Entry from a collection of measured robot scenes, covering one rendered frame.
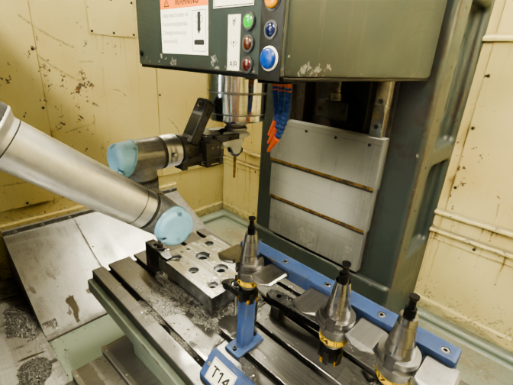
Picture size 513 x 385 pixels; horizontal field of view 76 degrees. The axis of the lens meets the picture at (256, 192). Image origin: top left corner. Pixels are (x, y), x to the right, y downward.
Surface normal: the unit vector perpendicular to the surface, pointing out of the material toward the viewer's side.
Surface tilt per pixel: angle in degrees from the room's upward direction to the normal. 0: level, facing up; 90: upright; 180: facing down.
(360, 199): 91
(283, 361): 0
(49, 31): 90
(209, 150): 90
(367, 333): 0
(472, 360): 0
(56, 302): 24
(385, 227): 90
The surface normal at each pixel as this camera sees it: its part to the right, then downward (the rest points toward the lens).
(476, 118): -0.70, 0.23
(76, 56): 0.72, 0.29
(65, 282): 0.34, -0.72
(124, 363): -0.04, -0.96
